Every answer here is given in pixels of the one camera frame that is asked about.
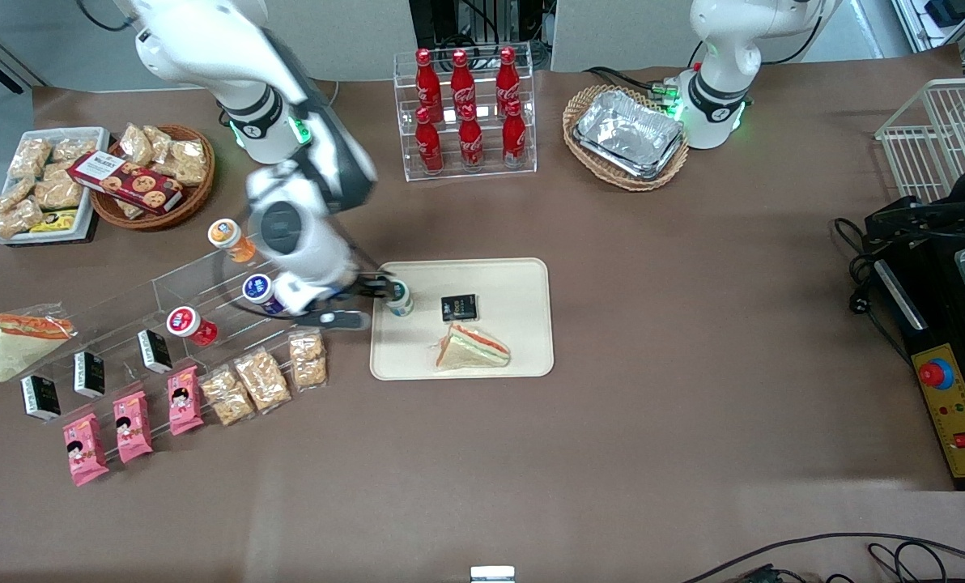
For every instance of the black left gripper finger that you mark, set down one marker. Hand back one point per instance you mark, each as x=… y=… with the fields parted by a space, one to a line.
x=936 y=208
x=903 y=225

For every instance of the clear bag of crackers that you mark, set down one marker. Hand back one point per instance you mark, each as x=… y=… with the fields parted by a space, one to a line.
x=262 y=380
x=59 y=190
x=74 y=150
x=136 y=144
x=159 y=139
x=29 y=158
x=19 y=217
x=11 y=196
x=308 y=360
x=130 y=209
x=227 y=397
x=184 y=162

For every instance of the red lid gum bottle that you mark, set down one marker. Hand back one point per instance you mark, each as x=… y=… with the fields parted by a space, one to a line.
x=191 y=325

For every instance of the stacked aluminium foil trays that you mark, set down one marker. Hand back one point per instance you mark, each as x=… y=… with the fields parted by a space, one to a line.
x=628 y=134

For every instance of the pink snack pack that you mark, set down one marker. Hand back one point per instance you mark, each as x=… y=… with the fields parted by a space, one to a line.
x=132 y=427
x=184 y=401
x=85 y=449

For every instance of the black machine with yellow panel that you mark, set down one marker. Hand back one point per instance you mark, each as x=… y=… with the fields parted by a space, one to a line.
x=936 y=324

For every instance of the yellow snack packet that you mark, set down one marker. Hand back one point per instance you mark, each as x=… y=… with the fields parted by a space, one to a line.
x=55 y=221

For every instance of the wrapped triangle sandwich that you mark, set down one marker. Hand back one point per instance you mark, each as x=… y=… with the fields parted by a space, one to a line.
x=474 y=350
x=21 y=344

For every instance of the green lid gum bottle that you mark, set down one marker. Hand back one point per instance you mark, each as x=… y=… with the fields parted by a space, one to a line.
x=401 y=301

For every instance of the small black box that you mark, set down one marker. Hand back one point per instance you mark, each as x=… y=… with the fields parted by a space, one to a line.
x=40 y=398
x=459 y=308
x=90 y=374
x=155 y=351

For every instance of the brown round wicker basket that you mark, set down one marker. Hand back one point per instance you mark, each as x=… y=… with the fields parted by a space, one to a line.
x=195 y=202

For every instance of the white rectangular bin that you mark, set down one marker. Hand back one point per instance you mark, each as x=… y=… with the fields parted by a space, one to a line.
x=94 y=138

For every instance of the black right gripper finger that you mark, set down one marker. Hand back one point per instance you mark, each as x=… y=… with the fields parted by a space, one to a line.
x=379 y=296
x=381 y=281

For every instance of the red emergency stop button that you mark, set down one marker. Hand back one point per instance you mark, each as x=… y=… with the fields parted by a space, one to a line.
x=934 y=373

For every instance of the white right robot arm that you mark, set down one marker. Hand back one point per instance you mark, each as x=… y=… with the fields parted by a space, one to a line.
x=207 y=40

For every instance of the blue lid gum bottle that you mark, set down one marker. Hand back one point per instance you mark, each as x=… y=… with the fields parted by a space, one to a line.
x=257 y=290

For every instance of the red cookie box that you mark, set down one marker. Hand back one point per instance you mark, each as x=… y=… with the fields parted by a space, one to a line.
x=126 y=182

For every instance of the metal shelf frame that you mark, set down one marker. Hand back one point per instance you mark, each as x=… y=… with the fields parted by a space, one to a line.
x=952 y=24

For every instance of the clear acrylic stepped stand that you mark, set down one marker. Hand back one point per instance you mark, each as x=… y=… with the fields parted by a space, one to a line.
x=126 y=312

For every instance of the small white device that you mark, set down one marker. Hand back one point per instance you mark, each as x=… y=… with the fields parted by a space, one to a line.
x=492 y=575

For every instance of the light wicker basket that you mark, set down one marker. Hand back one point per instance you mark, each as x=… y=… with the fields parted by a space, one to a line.
x=584 y=101

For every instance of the red cola bottle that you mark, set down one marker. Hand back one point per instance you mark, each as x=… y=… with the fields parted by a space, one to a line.
x=471 y=144
x=462 y=81
x=514 y=138
x=428 y=81
x=429 y=146
x=508 y=77

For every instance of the orange lid gum bottle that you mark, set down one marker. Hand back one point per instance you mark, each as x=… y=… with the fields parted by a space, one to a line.
x=231 y=239

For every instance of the beige plastic tray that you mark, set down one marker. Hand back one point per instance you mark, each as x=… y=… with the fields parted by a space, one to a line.
x=523 y=324

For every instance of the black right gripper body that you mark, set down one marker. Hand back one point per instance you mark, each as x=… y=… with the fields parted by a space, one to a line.
x=367 y=285

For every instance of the clear acrylic bottle rack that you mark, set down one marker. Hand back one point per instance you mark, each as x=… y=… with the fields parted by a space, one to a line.
x=523 y=146

